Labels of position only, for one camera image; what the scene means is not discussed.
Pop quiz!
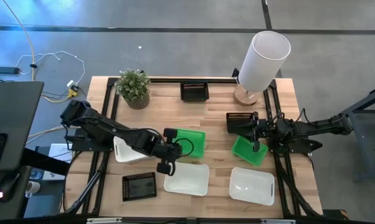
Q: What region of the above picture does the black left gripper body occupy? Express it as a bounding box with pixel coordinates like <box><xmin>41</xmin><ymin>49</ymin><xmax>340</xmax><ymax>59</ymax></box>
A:
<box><xmin>153</xmin><ymin>138</ymin><xmax>184</xmax><ymax>163</ymax></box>

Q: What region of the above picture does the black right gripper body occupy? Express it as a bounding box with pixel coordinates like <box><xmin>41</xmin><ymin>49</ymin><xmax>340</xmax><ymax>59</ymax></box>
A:
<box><xmin>251</xmin><ymin>118</ymin><xmax>277</xmax><ymax>142</ymax></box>

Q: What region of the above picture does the black slotted plastic basket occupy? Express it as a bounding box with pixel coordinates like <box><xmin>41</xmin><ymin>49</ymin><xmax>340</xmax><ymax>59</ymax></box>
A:
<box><xmin>121</xmin><ymin>172</ymin><xmax>158</xmax><ymax>202</ymax></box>
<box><xmin>180</xmin><ymin>82</ymin><xmax>210</xmax><ymax>103</ymax></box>
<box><xmin>226</xmin><ymin>111</ymin><xmax>259</xmax><ymax>136</ymax></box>

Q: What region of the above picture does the white plastic basket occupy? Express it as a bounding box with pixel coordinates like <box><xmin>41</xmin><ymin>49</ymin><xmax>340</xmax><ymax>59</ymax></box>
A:
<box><xmin>229</xmin><ymin>167</ymin><xmax>275</xmax><ymax>207</ymax></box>
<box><xmin>113</xmin><ymin>136</ymin><xmax>154</xmax><ymax>164</ymax></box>
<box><xmin>163</xmin><ymin>161</ymin><xmax>210</xmax><ymax>197</ymax></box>

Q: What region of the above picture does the green plastic basket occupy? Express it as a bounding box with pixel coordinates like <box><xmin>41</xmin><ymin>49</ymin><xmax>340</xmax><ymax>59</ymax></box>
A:
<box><xmin>171</xmin><ymin>128</ymin><xmax>206</xmax><ymax>159</ymax></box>
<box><xmin>230</xmin><ymin>135</ymin><xmax>269</xmax><ymax>167</ymax></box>

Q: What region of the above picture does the white lamp with wooden base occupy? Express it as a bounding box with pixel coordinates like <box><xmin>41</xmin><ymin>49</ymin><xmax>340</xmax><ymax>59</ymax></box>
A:
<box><xmin>233</xmin><ymin>30</ymin><xmax>292</xmax><ymax>107</ymax></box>

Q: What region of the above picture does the potted green plant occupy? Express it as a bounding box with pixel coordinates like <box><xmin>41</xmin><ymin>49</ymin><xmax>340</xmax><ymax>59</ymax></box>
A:
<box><xmin>113</xmin><ymin>68</ymin><xmax>151</xmax><ymax>110</ymax></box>

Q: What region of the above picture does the white paper box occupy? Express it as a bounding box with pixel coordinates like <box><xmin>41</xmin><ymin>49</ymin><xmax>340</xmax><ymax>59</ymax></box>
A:
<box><xmin>42</xmin><ymin>142</ymin><xmax>74</xmax><ymax>181</ymax></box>

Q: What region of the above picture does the black slanted bar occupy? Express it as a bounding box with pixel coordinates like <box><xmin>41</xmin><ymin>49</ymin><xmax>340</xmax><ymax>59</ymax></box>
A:
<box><xmin>19</xmin><ymin>147</ymin><xmax>72</xmax><ymax>177</ymax></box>

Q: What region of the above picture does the white mug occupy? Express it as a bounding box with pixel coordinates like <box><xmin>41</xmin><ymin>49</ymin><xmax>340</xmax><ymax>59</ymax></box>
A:
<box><xmin>25</xmin><ymin>180</ymin><xmax>41</xmax><ymax>198</ymax></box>

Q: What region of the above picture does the dark grey desk panel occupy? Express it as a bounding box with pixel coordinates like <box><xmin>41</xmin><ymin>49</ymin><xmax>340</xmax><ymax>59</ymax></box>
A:
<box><xmin>0</xmin><ymin>80</ymin><xmax>45</xmax><ymax>172</ymax></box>

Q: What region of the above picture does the black computer mouse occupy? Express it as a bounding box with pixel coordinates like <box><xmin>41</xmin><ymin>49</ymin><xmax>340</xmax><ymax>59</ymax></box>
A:
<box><xmin>0</xmin><ymin>173</ymin><xmax>21</xmax><ymax>203</ymax></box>

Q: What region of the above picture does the black power strip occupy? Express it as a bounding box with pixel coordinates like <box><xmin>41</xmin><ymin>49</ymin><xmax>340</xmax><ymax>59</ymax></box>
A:
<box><xmin>0</xmin><ymin>66</ymin><xmax>20</xmax><ymax>75</ymax></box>

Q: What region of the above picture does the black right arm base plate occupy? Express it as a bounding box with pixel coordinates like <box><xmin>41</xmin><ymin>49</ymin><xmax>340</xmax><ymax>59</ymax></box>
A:
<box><xmin>269</xmin><ymin>138</ymin><xmax>324</xmax><ymax>155</ymax></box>

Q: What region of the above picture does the black aluminium table frame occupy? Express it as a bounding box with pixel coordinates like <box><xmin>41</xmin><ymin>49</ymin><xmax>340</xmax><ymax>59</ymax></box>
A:
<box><xmin>64</xmin><ymin>77</ymin><xmax>324</xmax><ymax>218</ymax></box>

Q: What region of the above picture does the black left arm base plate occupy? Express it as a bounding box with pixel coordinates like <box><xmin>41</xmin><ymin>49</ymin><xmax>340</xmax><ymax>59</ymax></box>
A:
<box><xmin>70</xmin><ymin>129</ymin><xmax>113</xmax><ymax>152</ymax></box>

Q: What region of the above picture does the grey metal cart frame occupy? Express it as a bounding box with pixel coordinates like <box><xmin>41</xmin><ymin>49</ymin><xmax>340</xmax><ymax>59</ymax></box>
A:
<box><xmin>330</xmin><ymin>84</ymin><xmax>375</xmax><ymax>183</ymax></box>

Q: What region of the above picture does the white floor cable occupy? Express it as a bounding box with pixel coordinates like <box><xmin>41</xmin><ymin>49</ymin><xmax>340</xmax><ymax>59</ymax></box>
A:
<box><xmin>15</xmin><ymin>50</ymin><xmax>86</xmax><ymax>86</ymax></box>

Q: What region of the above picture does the cream floor cable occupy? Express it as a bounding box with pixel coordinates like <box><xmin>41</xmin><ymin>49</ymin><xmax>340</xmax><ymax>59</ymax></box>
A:
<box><xmin>2</xmin><ymin>0</ymin><xmax>73</xmax><ymax>103</ymax></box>

